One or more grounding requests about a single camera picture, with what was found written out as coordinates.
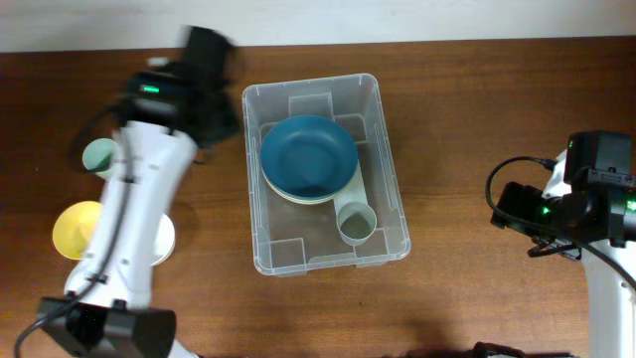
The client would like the cream large bowl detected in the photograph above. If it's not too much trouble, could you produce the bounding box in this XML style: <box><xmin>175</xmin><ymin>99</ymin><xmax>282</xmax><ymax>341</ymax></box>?
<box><xmin>261</xmin><ymin>162</ymin><xmax>361</xmax><ymax>205</ymax></box>
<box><xmin>270</xmin><ymin>186</ymin><xmax>344</xmax><ymax>205</ymax></box>

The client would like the blue large bowl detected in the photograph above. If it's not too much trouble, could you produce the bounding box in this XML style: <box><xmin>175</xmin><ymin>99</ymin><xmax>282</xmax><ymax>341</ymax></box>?
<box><xmin>260</xmin><ymin>114</ymin><xmax>358</xmax><ymax>198</ymax></box>

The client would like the white small bowl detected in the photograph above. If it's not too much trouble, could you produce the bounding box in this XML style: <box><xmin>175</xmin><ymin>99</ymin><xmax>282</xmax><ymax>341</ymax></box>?
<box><xmin>151</xmin><ymin>214</ymin><xmax>176</xmax><ymax>267</ymax></box>

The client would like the white label in bin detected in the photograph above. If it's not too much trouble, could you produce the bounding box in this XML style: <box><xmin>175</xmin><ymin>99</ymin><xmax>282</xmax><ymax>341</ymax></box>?
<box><xmin>340</xmin><ymin>164</ymin><xmax>368</xmax><ymax>205</ymax></box>

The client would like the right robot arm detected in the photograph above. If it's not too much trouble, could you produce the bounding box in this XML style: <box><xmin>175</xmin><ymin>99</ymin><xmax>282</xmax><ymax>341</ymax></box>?
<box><xmin>485</xmin><ymin>130</ymin><xmax>635</xmax><ymax>357</ymax></box>

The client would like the grey cup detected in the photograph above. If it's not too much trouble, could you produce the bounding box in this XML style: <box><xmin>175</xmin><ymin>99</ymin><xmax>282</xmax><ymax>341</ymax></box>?
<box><xmin>334</xmin><ymin>191</ymin><xmax>378</xmax><ymax>247</ymax></box>

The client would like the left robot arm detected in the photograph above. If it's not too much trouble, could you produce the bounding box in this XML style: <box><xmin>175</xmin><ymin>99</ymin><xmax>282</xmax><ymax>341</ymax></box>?
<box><xmin>24</xmin><ymin>26</ymin><xmax>240</xmax><ymax>357</ymax></box>

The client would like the yellow small bowl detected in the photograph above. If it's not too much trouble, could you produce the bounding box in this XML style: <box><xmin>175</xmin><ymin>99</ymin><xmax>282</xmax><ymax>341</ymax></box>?
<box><xmin>52</xmin><ymin>201</ymin><xmax>101</xmax><ymax>260</ymax></box>

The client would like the mint green cup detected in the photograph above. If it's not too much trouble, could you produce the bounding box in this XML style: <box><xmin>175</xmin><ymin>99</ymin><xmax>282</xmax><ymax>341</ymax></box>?
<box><xmin>81</xmin><ymin>138</ymin><xmax>118</xmax><ymax>180</ymax></box>

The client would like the clear plastic storage bin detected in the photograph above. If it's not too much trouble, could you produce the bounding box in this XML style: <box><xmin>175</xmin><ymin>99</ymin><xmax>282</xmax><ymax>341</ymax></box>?
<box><xmin>242</xmin><ymin>74</ymin><xmax>411</xmax><ymax>276</ymax></box>

